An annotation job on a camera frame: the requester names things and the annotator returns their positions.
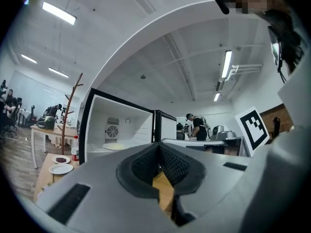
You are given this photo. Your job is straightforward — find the black device with cable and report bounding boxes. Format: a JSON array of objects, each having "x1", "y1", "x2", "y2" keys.
[{"x1": 267, "y1": 25, "x2": 287, "y2": 83}]

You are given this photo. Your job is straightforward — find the black head camera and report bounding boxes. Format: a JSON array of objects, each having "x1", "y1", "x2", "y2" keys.
[{"x1": 211, "y1": 0, "x2": 230, "y2": 15}]

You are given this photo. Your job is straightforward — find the black fridge with white interior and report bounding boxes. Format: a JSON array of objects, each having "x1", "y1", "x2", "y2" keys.
[{"x1": 79, "y1": 87, "x2": 177, "y2": 165}]

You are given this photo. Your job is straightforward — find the white ceiling pipes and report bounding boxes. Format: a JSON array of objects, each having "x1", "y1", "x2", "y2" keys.
[{"x1": 225, "y1": 63, "x2": 264, "y2": 82}]

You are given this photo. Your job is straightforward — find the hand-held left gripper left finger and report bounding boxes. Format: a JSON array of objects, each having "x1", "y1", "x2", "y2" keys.
[{"x1": 116, "y1": 142, "x2": 160, "y2": 199}]

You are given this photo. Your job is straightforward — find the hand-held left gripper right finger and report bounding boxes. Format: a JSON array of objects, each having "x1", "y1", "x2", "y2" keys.
[{"x1": 159, "y1": 142, "x2": 207, "y2": 227}]

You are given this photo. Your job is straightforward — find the silver coffee machine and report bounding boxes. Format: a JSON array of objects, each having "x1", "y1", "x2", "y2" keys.
[{"x1": 209, "y1": 125, "x2": 237, "y2": 141}]

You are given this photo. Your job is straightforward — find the empty white plate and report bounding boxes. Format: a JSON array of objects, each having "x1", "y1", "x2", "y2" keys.
[{"x1": 48, "y1": 163, "x2": 74, "y2": 175}]

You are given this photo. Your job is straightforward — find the wooden coat stand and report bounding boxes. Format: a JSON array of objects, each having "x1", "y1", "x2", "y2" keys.
[{"x1": 57, "y1": 72, "x2": 84, "y2": 155}]

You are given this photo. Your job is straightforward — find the person's white shirt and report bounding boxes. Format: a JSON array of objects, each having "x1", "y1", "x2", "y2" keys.
[{"x1": 276, "y1": 45, "x2": 311, "y2": 137}]

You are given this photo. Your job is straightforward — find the white plate of dark berries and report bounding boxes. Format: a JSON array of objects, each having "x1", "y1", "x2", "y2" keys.
[{"x1": 52, "y1": 155, "x2": 71, "y2": 165}]

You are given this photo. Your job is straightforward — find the white table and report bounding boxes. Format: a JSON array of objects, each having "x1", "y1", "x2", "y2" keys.
[{"x1": 30, "y1": 123, "x2": 79, "y2": 169}]

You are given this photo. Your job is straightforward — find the white plate of pale food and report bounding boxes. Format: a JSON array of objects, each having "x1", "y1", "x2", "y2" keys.
[{"x1": 102, "y1": 142, "x2": 132, "y2": 151}]

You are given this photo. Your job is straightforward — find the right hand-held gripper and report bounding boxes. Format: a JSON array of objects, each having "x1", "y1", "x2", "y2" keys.
[{"x1": 234, "y1": 106, "x2": 271, "y2": 158}]

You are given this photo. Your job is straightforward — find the black and green bag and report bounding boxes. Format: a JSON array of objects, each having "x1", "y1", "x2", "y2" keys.
[{"x1": 36, "y1": 115, "x2": 56, "y2": 131}]

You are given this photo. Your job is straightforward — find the red bottle with white cap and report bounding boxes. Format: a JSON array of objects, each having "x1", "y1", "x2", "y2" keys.
[{"x1": 71, "y1": 135, "x2": 80, "y2": 162}]

